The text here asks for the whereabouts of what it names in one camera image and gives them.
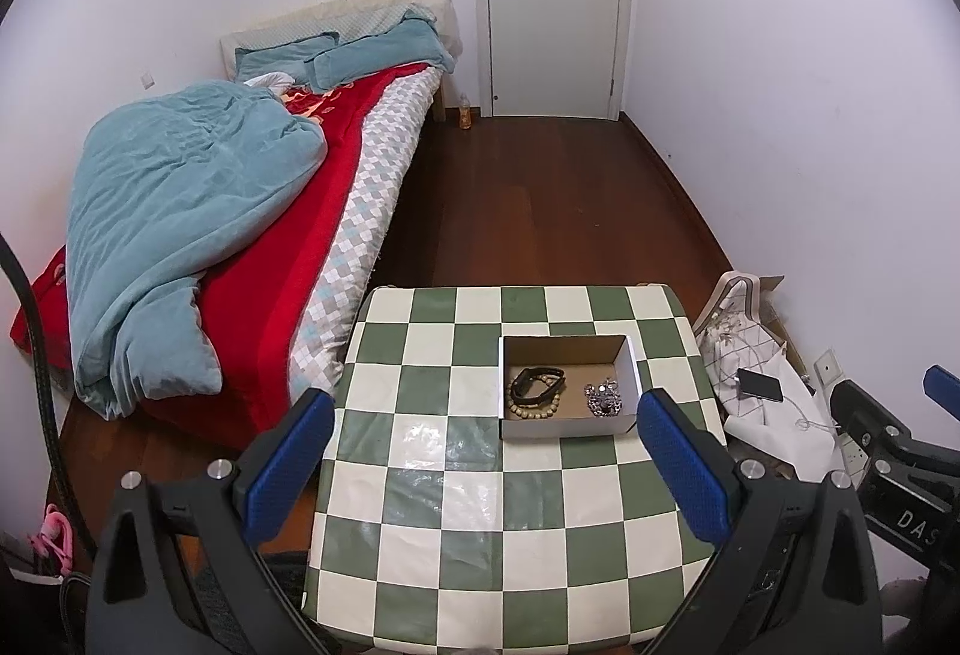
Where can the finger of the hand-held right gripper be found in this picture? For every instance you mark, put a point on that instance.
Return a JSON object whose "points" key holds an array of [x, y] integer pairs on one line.
{"points": [[943, 386], [862, 411]]}

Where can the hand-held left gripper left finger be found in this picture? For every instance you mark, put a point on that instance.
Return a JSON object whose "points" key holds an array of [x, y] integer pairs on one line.
{"points": [[289, 467]]}

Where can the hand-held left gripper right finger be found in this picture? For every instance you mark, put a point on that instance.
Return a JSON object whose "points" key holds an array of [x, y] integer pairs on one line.
{"points": [[686, 467]]}

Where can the cardboard box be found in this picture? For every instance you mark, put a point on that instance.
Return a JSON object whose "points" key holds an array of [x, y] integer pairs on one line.
{"points": [[559, 428]]}

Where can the person's grey socked foot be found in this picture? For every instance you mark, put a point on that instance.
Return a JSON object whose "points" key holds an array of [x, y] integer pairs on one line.
{"points": [[904, 606]]}

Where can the black smartphone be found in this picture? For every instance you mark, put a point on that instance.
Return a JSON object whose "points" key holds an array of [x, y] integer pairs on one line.
{"points": [[759, 385]]}

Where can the white grid pattern tote bag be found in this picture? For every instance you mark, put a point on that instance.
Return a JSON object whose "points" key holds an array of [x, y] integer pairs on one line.
{"points": [[739, 332]]}

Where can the green white checkered tablecloth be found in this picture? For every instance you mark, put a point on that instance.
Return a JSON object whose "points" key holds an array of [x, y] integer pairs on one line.
{"points": [[465, 475]]}

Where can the bed with red sheet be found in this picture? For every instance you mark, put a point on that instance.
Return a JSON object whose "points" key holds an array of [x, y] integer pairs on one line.
{"points": [[300, 235]]}

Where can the pink plastic object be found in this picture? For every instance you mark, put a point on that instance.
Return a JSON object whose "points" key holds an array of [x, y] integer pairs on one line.
{"points": [[54, 535]]}

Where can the grey white diamond pattern mattress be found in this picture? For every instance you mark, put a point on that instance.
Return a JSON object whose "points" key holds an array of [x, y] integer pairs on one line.
{"points": [[367, 205]]}

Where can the teal duvet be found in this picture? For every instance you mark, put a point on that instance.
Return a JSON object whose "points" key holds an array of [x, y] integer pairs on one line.
{"points": [[180, 212]]}

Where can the black object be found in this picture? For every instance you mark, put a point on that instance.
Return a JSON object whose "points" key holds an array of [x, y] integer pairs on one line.
{"points": [[45, 610]]}

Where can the small white cloth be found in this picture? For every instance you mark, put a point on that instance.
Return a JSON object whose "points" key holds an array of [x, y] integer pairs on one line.
{"points": [[266, 81]]}

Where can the small orange bottle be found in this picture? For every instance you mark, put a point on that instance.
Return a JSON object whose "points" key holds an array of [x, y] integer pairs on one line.
{"points": [[466, 115]]}

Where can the teal pillow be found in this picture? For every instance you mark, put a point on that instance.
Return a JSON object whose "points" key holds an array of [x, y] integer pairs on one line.
{"points": [[382, 51], [285, 58]]}

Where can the beige bed headboard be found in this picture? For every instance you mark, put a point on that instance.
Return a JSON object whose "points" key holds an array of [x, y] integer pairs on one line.
{"points": [[255, 28]]}

